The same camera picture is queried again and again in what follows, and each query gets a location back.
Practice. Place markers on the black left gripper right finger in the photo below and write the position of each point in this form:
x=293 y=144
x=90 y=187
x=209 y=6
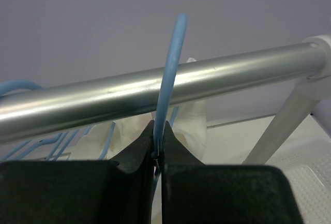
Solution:
x=193 y=192

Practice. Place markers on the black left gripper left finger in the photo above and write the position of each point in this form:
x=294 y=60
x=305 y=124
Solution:
x=118 y=190

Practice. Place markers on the light blue hanger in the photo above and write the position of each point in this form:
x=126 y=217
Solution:
x=166 y=89

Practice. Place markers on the white hanging skirt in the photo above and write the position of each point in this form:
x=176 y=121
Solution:
x=104 y=141

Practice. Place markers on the white perforated plastic basket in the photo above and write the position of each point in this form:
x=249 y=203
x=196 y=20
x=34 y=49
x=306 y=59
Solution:
x=307 y=168

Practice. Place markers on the light blue empty hangers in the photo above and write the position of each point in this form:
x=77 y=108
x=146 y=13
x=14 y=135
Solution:
x=60 y=140

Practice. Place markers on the silver clothes rack rail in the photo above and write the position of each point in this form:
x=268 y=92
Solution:
x=56 y=109

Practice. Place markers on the white right rack post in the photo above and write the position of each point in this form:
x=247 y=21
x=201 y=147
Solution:
x=304 y=97

